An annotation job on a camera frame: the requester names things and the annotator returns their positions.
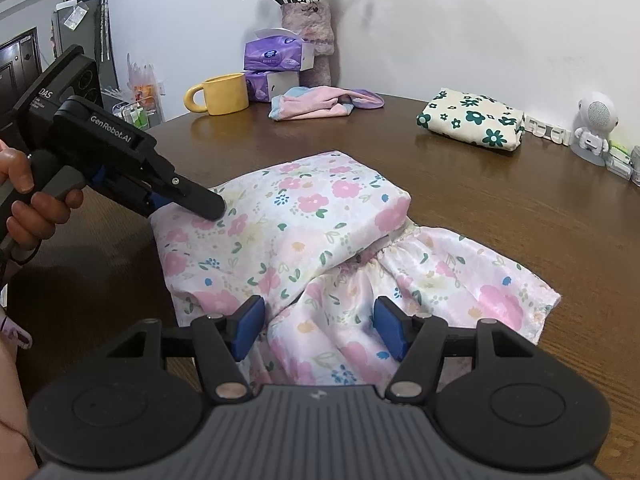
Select pink floral garment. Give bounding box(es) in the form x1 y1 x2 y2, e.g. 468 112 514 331
150 152 560 388

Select white letter block row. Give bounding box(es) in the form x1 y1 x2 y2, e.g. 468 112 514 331
524 115 572 146

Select white astronaut figurine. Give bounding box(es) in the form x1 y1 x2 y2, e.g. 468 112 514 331
570 92 620 167

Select yellow ceramic mug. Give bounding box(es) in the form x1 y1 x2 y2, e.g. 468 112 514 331
183 73 250 116

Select upper purple tissue pack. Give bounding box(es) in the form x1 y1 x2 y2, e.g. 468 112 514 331
244 28 314 72

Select lower purple tissue pack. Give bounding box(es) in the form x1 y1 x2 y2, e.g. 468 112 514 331
244 70 299 103

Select fuzzy purple vase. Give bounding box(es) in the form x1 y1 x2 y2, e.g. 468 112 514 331
281 1 335 87

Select person's left hand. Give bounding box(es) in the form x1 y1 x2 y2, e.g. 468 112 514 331
0 138 86 252

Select green floral folded cloth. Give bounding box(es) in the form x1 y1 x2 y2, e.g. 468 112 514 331
416 88 525 152

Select purple tissue pack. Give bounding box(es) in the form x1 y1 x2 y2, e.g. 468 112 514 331
244 28 314 72
244 70 299 103

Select pink blue purple cloth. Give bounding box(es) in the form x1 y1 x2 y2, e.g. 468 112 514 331
269 86 385 122

